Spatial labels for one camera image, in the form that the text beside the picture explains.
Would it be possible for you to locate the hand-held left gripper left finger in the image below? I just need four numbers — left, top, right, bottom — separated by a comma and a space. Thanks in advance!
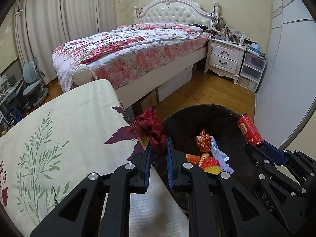
30, 144, 153, 237

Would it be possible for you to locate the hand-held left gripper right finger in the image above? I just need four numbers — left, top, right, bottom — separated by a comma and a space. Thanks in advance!
166, 138, 289, 237

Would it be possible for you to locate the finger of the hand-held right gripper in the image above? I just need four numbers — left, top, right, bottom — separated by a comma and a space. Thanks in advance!
261, 140, 316, 186
245, 143, 308, 198

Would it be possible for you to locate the small orange paper wad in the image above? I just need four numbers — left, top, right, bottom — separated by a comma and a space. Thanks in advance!
186, 153, 202, 165

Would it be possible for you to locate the red drink can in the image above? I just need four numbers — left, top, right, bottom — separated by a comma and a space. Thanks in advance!
237, 113, 265, 146

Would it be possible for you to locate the red foam fruit net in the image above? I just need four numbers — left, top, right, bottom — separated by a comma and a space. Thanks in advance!
201, 158, 219, 171

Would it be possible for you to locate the black trash bin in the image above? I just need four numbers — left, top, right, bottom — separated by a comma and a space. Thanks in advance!
152, 105, 262, 218

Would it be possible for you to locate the dark red cloth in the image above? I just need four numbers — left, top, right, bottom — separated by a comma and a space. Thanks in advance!
132, 106, 166, 157

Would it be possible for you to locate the yellow foam fruit net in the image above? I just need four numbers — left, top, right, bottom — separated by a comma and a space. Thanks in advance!
204, 166, 223, 176

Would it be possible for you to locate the white foil pouch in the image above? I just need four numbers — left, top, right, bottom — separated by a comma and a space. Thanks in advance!
210, 136, 229, 164

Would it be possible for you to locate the brown cardboard box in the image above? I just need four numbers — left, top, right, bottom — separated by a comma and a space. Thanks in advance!
140, 90, 159, 113

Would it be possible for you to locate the white storage box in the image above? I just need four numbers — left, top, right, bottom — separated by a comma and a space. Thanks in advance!
158, 65, 193, 103

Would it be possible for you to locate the clear plastic drawer unit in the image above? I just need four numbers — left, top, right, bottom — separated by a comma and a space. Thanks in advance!
238, 52, 267, 93

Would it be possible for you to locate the white sliding wardrobe door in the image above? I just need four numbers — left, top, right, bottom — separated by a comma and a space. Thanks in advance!
254, 0, 316, 149

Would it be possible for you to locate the light blue box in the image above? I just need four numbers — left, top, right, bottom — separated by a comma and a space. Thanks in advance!
248, 43, 266, 59

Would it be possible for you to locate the white nightstand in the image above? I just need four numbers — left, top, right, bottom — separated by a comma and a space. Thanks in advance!
204, 38, 247, 86

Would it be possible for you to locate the pink floral duvet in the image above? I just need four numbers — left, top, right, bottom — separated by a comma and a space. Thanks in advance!
52, 22, 210, 93

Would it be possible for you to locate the nightstand clutter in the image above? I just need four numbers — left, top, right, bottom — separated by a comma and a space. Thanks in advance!
212, 15, 247, 45

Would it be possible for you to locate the blue plastic crate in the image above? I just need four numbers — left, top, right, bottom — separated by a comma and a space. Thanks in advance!
7, 108, 20, 121

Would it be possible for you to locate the grey-blue desk chair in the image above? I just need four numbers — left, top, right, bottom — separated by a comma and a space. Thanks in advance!
22, 56, 49, 105

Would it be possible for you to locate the white tufted bed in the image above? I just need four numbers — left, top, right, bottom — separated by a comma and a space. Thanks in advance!
52, 0, 214, 109

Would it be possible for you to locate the white study desk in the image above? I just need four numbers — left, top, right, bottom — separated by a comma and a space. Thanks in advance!
0, 74, 24, 127

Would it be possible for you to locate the beige curtain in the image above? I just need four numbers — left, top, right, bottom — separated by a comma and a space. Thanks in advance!
13, 0, 62, 85
60, 0, 117, 41

